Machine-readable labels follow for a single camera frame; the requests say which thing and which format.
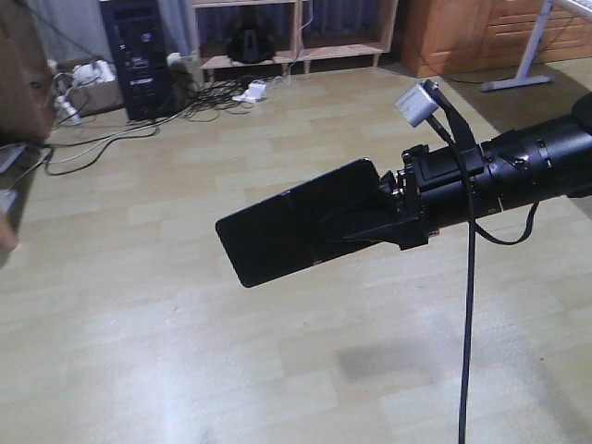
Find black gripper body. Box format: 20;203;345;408
379;144;502;251

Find black smartphone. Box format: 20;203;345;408
216;158;381;288

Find white power strip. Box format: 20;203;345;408
232;81;267;104

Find cardboard box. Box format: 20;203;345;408
53;57;123;118

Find tangled floor cables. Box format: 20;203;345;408
43;73;297;177

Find wooden cabinet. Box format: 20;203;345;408
400;1;591;77

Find black bag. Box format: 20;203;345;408
227;24;276;65

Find black camera cable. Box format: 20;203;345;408
429;80;540;444

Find black computer tower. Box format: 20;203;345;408
99;1;176;120

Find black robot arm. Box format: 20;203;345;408
336;95;591;250

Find grey desk leg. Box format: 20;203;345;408
480;0;554;93

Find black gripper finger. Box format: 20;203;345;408
341;215;404;244

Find wooden open shelf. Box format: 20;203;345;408
184;1;399;81

